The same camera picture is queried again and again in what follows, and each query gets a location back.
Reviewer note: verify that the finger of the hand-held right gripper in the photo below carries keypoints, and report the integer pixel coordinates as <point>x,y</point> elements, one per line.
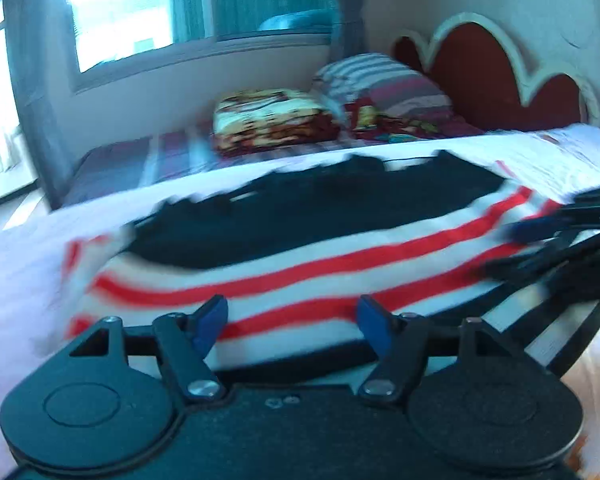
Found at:
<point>525,266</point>
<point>535,230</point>

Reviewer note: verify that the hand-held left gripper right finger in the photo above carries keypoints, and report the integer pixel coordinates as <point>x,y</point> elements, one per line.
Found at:
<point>372,320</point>

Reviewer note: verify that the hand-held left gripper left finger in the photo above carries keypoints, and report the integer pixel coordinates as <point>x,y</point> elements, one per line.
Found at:
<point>210,322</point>

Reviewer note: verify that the striped knit sweater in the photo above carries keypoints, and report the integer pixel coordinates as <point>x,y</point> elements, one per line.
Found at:
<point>280,270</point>

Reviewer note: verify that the red patterned pillow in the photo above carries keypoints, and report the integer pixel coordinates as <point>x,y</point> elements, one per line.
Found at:
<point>405,127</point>

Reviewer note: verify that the red scalloped headboard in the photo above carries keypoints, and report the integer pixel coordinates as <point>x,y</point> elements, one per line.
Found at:
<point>480,70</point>

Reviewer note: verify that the purple striped bed sheet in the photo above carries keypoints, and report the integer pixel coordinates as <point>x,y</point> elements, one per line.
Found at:
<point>130,160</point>

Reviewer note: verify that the floral bed sheet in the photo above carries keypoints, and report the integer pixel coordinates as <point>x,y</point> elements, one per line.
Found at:
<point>20,270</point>

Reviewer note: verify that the folded printed blanket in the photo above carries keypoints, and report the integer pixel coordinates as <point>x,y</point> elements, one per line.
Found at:
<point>270,120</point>

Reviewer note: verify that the striped pillow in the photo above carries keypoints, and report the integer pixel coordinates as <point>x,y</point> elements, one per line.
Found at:
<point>380,85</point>

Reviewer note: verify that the grey curtain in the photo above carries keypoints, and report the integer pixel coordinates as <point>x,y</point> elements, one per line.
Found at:
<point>347,20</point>
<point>35,110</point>

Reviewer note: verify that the sliding window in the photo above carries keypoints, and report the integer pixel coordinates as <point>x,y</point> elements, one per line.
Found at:
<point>120,10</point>

